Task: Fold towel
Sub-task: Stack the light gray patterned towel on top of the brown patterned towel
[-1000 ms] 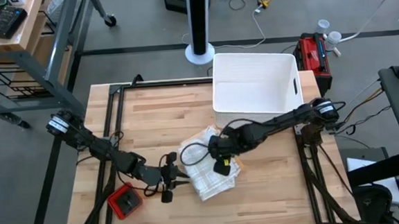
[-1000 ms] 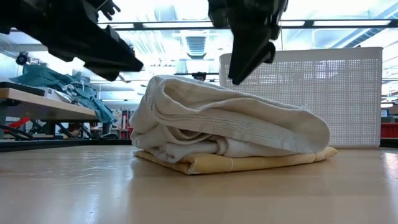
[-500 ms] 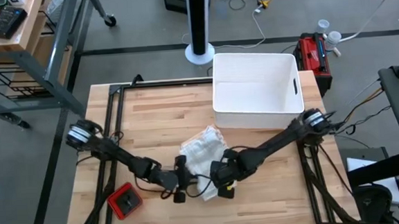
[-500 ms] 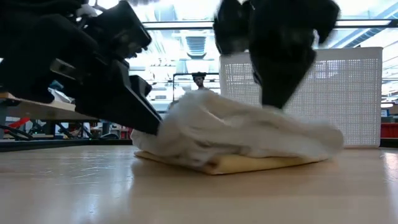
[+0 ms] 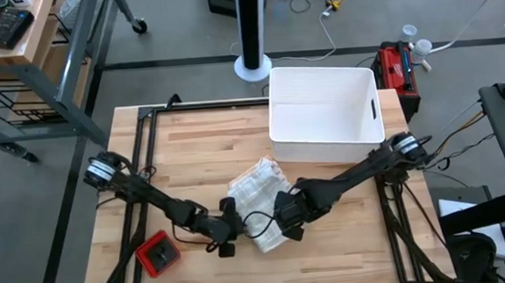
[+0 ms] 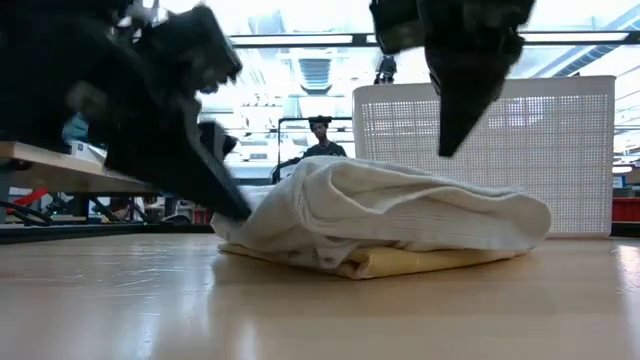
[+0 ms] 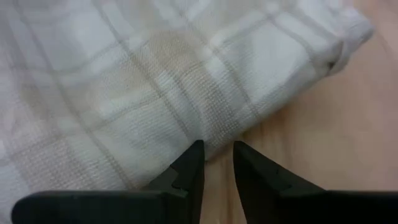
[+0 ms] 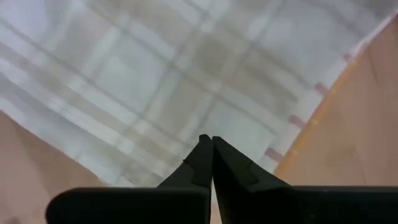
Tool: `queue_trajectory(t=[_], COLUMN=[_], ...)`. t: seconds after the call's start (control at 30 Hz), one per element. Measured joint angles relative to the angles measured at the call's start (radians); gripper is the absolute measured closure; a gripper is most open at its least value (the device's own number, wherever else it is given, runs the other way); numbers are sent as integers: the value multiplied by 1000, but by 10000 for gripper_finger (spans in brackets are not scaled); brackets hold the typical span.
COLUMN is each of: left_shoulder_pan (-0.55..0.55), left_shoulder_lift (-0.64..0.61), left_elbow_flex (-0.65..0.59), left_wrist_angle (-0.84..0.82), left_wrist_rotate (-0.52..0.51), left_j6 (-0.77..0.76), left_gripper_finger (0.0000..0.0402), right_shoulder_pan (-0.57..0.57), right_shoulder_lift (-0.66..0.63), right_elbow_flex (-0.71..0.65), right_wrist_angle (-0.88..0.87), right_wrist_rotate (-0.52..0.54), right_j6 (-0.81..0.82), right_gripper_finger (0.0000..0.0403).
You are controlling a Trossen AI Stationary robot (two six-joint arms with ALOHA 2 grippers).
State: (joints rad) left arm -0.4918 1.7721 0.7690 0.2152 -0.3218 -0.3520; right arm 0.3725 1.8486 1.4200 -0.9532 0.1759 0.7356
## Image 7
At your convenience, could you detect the plain white towel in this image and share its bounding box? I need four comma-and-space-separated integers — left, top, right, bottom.
0, 0, 376, 224

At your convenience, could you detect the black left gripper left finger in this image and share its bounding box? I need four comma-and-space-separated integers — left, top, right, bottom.
144, 139, 206, 224

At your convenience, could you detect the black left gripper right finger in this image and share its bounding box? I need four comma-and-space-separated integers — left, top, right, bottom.
232, 140, 326, 224

